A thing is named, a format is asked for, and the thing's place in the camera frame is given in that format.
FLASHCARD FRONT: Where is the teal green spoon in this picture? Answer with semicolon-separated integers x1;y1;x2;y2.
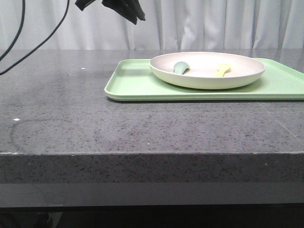
173;61;190;75

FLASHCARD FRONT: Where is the light green serving tray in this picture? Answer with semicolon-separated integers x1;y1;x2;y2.
104;58;304;102

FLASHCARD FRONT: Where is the black cable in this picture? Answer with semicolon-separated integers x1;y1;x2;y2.
0;0;26;62
0;0;70;76

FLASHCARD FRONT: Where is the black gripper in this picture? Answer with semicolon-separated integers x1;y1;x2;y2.
75;0;145;25

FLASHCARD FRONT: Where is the beige round plate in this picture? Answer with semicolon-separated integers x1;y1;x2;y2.
150;52;266;90

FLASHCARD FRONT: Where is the white curtain backdrop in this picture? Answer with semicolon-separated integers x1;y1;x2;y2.
0;0;304;50

